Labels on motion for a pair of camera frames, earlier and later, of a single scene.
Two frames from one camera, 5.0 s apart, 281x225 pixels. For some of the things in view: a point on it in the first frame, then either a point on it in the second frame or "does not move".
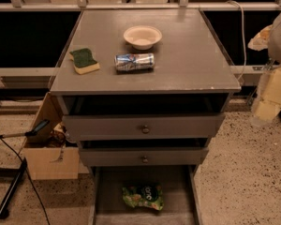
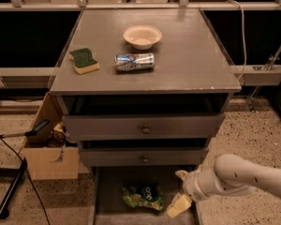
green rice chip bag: [147, 195] does not move
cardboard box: [43, 161] does not move
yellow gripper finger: [259, 41] -> [201, 185]
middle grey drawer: [143, 157] does not move
